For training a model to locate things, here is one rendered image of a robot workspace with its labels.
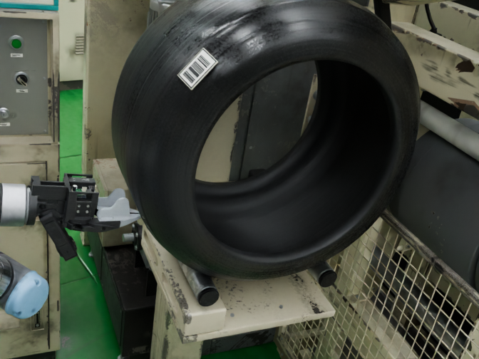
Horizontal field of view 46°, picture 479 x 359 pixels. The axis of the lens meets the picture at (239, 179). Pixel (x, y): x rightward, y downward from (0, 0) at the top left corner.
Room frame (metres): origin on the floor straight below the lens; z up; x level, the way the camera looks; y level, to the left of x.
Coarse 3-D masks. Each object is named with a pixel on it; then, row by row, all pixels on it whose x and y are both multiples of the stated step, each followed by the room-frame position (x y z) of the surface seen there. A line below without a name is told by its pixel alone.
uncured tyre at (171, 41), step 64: (192, 0) 1.03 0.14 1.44; (256, 0) 0.95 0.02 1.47; (320, 0) 0.97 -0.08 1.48; (128, 64) 1.01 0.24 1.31; (256, 64) 0.87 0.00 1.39; (320, 64) 1.27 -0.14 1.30; (384, 64) 0.99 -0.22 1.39; (128, 128) 0.89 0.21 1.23; (192, 128) 0.83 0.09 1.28; (320, 128) 1.28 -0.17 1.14; (384, 128) 1.18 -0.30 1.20; (192, 192) 0.83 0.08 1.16; (256, 192) 1.22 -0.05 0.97; (320, 192) 1.21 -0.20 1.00; (384, 192) 1.02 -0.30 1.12; (192, 256) 0.85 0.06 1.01; (256, 256) 0.92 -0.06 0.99; (320, 256) 0.97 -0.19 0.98
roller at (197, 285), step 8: (184, 264) 0.96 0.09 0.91; (184, 272) 0.95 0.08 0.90; (192, 272) 0.93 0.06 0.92; (192, 280) 0.91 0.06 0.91; (200, 280) 0.90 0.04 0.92; (208, 280) 0.91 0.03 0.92; (192, 288) 0.90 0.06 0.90; (200, 288) 0.88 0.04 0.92; (208, 288) 0.88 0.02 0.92; (216, 288) 0.89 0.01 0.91; (200, 296) 0.87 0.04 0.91; (208, 296) 0.87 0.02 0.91; (216, 296) 0.88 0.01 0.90; (200, 304) 0.87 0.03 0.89; (208, 304) 0.88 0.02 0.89
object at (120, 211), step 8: (120, 200) 0.89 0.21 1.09; (104, 208) 0.87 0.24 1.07; (112, 208) 0.88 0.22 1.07; (120, 208) 0.89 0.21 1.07; (128, 208) 0.89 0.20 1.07; (104, 216) 0.87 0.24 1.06; (112, 216) 0.88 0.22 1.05; (120, 216) 0.89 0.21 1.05; (128, 216) 0.89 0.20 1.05; (136, 216) 0.91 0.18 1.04; (120, 224) 0.88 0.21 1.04
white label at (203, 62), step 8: (200, 56) 0.86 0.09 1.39; (208, 56) 0.86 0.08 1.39; (192, 64) 0.86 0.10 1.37; (200, 64) 0.85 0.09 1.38; (208, 64) 0.85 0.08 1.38; (184, 72) 0.85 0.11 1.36; (192, 72) 0.85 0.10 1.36; (200, 72) 0.84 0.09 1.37; (208, 72) 0.84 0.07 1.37; (184, 80) 0.84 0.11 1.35; (192, 80) 0.84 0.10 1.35; (192, 88) 0.83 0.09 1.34
